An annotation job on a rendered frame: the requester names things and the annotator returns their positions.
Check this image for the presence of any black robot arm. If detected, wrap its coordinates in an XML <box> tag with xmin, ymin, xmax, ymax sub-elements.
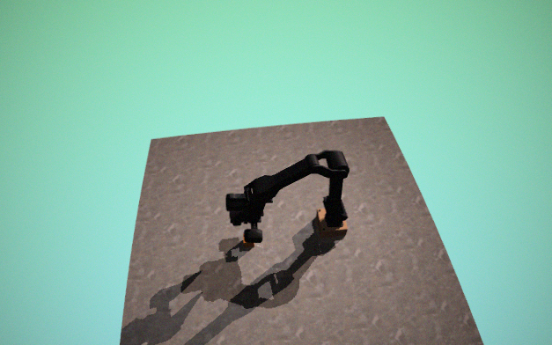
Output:
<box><xmin>225</xmin><ymin>150</ymin><xmax>350</xmax><ymax>227</ymax></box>

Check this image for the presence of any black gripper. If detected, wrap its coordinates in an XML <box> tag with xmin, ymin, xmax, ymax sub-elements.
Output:
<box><xmin>243</xmin><ymin>208</ymin><xmax>264</xmax><ymax>243</ymax></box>

